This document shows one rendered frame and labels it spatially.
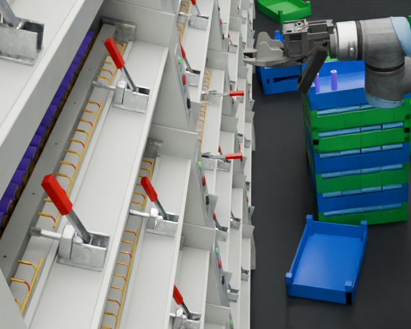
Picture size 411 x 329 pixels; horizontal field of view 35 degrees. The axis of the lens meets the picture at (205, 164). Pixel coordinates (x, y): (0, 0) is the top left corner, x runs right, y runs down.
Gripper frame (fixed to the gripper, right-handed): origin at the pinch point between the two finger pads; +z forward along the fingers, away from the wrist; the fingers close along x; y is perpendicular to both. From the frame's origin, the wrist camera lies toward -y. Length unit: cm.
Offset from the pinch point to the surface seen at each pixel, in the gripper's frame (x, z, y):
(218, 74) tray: -11.5, 9.1, -9.1
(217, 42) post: -14.8, 8.6, -1.4
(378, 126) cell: -34, -35, -43
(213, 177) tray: 33.7, 7.9, -9.3
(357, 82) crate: -45, -30, -33
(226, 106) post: -14.7, 8.7, -20.4
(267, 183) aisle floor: -62, 2, -82
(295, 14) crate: -216, -15, -79
